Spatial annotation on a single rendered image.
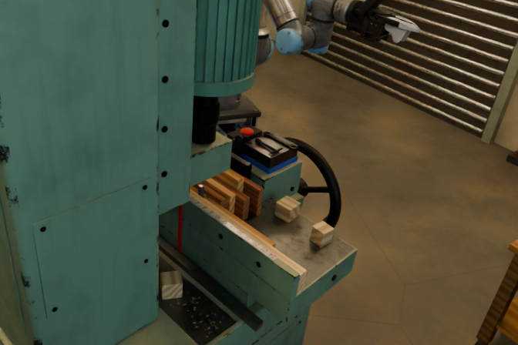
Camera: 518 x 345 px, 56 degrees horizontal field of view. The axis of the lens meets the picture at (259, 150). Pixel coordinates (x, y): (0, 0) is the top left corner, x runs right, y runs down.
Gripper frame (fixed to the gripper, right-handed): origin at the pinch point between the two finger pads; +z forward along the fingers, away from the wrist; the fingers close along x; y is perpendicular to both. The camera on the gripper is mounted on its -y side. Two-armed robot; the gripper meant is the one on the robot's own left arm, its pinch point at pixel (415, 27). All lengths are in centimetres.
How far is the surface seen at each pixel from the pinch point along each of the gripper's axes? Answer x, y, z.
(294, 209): 55, 30, 11
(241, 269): 73, 35, 14
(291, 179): 46, 31, 3
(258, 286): 73, 36, 18
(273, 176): 53, 28, 2
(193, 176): 74, 23, -1
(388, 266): -57, 119, 2
